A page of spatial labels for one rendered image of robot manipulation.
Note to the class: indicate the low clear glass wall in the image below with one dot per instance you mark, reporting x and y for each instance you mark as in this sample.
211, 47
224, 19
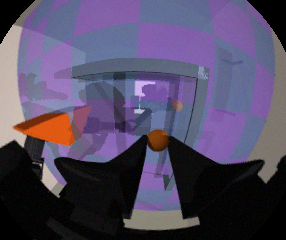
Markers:
188, 96

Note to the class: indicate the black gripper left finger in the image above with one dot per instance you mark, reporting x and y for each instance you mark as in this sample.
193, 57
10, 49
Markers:
118, 178

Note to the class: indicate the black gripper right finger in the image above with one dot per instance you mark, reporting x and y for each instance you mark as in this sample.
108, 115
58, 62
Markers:
200, 180

